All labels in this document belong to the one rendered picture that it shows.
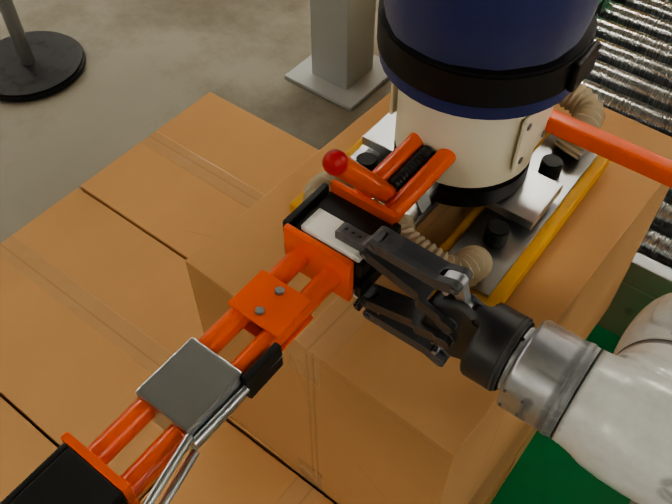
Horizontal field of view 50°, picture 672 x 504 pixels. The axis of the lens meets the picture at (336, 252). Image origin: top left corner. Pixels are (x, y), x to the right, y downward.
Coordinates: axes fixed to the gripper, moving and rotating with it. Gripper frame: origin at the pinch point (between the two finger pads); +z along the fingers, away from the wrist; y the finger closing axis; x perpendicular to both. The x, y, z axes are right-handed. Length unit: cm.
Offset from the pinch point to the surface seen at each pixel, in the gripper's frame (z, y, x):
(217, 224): 50, 54, 26
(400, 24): 4.7, -15.5, 16.5
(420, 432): -14.7, 14.0, -4.8
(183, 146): 72, 54, 38
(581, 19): -9.9, -17.4, 24.8
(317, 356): -0.6, 13.9, -4.2
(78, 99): 167, 108, 70
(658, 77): -2, 55, 128
